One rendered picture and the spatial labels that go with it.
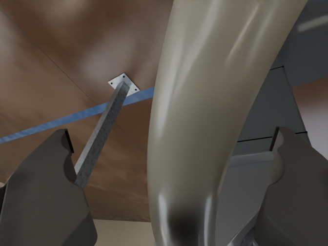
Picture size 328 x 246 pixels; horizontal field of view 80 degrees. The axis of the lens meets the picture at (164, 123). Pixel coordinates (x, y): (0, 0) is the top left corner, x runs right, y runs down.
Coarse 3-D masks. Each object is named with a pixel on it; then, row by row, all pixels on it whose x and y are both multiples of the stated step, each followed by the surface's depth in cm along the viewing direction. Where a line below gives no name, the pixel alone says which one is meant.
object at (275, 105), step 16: (272, 64) 89; (272, 80) 83; (272, 96) 78; (288, 96) 74; (256, 112) 77; (272, 112) 73; (288, 112) 70; (256, 128) 72; (272, 128) 69; (304, 128) 64; (240, 144) 71; (256, 144) 68; (240, 160) 70; (256, 160) 69; (272, 160) 67
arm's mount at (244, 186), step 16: (240, 176) 70; (256, 176) 67; (224, 192) 70; (240, 192) 67; (256, 192) 64; (224, 208) 67; (240, 208) 64; (256, 208) 61; (224, 224) 64; (240, 224) 61; (224, 240) 61; (240, 240) 62
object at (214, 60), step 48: (192, 0) 4; (240, 0) 4; (288, 0) 4; (192, 48) 4; (240, 48) 4; (192, 96) 5; (240, 96) 5; (192, 144) 5; (192, 192) 6; (192, 240) 8
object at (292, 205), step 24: (288, 144) 9; (288, 168) 8; (312, 168) 8; (288, 192) 7; (312, 192) 7; (264, 216) 6; (288, 216) 6; (312, 216) 6; (264, 240) 7; (288, 240) 6; (312, 240) 6
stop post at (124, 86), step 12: (120, 84) 163; (132, 84) 165; (120, 96) 155; (108, 108) 145; (120, 108) 152; (108, 120) 139; (96, 132) 131; (108, 132) 136; (96, 144) 126; (84, 156) 119; (96, 156) 123; (84, 168) 115; (84, 180) 113
